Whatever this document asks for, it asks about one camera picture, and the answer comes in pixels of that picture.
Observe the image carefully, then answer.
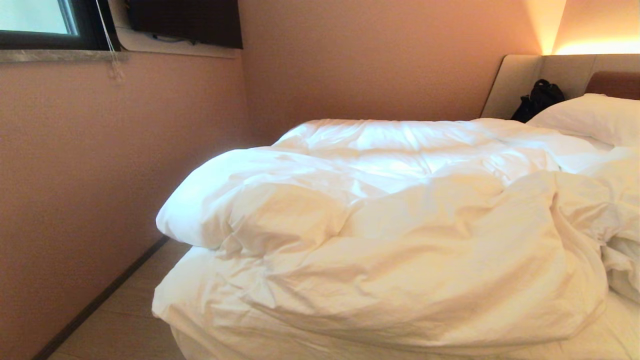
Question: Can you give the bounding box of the brown headboard cushion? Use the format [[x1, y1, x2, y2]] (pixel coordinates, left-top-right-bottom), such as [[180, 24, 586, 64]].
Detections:
[[584, 70, 640, 101]]

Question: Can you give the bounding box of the white bed sheet mattress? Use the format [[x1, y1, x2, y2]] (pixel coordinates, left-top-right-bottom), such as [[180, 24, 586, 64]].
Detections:
[[170, 287, 640, 360]]

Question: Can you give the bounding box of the black wall television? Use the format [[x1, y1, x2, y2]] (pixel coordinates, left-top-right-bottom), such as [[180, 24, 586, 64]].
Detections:
[[125, 0, 244, 50]]

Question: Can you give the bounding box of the dark framed window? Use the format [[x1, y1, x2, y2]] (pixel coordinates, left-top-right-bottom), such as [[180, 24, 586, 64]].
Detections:
[[0, 0, 121, 51]]

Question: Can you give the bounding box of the white pillow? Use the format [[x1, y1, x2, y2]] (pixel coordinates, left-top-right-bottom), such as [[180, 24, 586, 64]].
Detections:
[[527, 93, 640, 148]]

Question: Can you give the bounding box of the beige padded headboard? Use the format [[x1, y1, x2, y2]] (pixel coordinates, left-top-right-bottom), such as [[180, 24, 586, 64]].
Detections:
[[480, 53, 640, 121]]

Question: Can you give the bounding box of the grey stone window sill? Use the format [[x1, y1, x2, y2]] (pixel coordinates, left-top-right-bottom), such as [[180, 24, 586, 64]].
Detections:
[[0, 49, 130, 64]]

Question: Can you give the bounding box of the white blind cord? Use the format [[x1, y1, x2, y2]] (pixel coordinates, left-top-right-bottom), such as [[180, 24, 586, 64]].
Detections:
[[95, 0, 124, 81]]

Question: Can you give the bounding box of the black backpack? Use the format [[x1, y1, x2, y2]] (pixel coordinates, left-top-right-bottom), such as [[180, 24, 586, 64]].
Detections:
[[510, 79, 566, 124]]

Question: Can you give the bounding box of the white rumpled duvet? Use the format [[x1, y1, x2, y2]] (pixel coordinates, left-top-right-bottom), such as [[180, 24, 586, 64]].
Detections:
[[152, 118, 640, 357]]

